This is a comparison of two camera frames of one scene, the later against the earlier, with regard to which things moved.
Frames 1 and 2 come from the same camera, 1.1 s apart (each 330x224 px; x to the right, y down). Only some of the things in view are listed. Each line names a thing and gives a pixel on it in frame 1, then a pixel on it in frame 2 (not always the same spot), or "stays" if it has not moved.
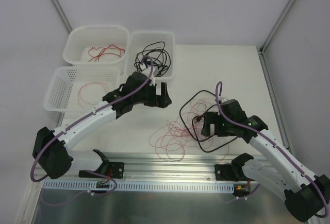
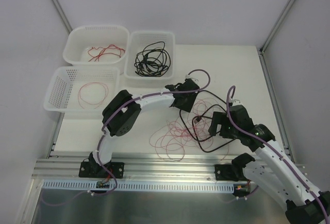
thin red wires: [183, 133] stays
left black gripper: [153, 96] -> [186, 100]
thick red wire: [95, 53] stays
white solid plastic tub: [104, 46] stays
